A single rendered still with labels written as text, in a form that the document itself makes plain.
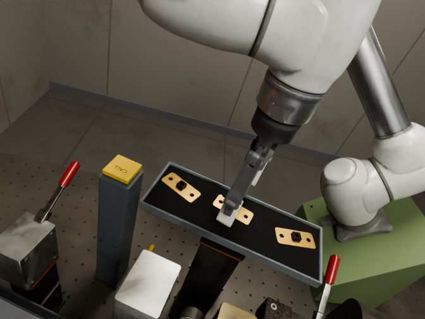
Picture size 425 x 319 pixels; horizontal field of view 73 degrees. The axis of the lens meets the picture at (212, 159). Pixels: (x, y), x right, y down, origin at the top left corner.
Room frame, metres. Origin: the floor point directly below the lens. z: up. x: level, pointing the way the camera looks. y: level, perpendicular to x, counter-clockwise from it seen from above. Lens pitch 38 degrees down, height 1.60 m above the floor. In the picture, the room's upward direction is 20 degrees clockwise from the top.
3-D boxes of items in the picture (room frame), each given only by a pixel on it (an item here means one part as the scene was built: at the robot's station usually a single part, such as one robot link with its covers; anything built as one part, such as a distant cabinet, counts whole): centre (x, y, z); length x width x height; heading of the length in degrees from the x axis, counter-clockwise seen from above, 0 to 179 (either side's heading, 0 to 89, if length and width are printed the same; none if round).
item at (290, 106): (0.42, -0.08, 1.43); 0.09 x 0.09 x 0.06
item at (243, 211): (0.42, -0.08, 1.17); 0.08 x 0.04 x 0.01; 76
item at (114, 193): (0.43, 0.17, 0.92); 0.08 x 0.08 x 0.44; 85
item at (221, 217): (0.35, -0.06, 1.22); 0.03 x 0.01 x 0.07; 76
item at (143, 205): (0.40, -0.09, 1.16); 0.37 x 0.14 x 0.02; 85
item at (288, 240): (0.40, -0.21, 1.17); 0.08 x 0.04 x 0.01; 103
